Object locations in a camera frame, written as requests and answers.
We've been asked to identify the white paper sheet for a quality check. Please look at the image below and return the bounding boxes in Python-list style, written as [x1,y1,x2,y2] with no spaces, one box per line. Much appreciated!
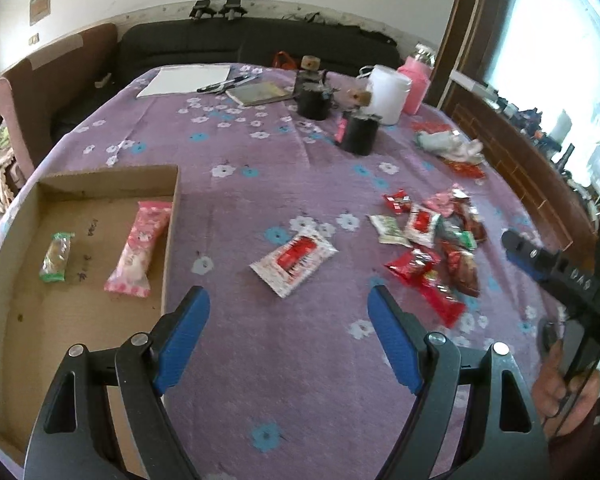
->
[136,63,232,99]

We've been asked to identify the black pot with cork figure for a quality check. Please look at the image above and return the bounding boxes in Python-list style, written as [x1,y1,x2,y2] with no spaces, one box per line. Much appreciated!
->
[293,55,334,121]
[339,87,382,156]

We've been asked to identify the pink snack packet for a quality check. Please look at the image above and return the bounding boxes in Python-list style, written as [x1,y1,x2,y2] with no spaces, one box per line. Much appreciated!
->
[103,201,174,301]

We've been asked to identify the crumpled red wrapper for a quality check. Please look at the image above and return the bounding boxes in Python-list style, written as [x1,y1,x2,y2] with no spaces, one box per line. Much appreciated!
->
[444,157,487,180]

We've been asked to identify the brown armchair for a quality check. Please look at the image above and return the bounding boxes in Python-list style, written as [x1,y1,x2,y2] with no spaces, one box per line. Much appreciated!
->
[0,22,119,182]

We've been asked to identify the black sofa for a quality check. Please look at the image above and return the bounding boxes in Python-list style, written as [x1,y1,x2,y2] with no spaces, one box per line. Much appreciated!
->
[50,16,402,128]

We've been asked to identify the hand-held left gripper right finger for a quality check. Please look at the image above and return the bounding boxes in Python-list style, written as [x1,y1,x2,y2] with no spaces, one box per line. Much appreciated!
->
[367,284,551,480]

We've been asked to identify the black pens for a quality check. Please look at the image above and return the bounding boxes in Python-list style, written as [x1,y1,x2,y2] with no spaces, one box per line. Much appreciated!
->
[197,73,261,94]

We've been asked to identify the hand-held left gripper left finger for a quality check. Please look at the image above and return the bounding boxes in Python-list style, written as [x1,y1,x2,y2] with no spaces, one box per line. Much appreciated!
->
[24,285,212,480]

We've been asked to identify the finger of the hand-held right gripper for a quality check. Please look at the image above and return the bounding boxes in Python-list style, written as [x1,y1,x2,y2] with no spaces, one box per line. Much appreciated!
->
[500,229,600,322]

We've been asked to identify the purple floral tablecloth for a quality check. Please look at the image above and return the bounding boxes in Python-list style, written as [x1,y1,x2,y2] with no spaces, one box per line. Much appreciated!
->
[0,62,571,480]

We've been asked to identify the person's right hand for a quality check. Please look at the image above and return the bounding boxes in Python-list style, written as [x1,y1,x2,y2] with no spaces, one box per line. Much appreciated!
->
[532,332,600,436]

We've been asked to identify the clutter on windowsill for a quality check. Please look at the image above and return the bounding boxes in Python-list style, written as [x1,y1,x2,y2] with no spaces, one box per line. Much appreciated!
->
[495,94,600,211]

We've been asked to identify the green snack packet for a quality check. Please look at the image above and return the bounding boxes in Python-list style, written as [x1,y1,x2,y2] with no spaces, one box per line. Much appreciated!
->
[38,231,76,284]

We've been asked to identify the grey notebook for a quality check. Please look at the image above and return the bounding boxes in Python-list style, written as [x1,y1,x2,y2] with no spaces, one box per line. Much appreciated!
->
[225,81,294,108]

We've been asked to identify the white and red snack packet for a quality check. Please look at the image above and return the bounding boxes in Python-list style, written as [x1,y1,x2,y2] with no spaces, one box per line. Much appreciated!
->
[249,226,339,299]

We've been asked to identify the white plastic jar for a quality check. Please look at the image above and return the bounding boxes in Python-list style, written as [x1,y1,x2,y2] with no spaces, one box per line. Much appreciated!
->
[367,64,413,126]

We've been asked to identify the pink thermos bottle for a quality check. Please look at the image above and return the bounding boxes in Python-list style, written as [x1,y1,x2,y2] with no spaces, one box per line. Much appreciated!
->
[397,43,437,115]

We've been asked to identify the bright window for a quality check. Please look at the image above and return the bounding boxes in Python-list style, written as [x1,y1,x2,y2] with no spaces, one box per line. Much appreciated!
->
[482,0,600,211]

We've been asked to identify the person's right forearm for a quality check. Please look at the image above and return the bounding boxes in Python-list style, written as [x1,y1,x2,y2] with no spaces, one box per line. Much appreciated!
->
[545,385,600,480]

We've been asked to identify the shallow cardboard box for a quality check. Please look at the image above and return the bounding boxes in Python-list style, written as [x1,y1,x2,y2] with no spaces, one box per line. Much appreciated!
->
[0,164,182,467]

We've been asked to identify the pile of assorted snack packets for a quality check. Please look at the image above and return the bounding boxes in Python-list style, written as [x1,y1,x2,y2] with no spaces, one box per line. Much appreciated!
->
[368,187,489,329]

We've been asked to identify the black devices on sofa back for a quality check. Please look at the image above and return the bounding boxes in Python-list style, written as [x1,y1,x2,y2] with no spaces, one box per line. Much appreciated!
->
[189,0,249,22]

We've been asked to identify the grey round disc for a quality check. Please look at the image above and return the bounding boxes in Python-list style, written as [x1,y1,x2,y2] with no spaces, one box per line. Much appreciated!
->
[539,317,564,357]

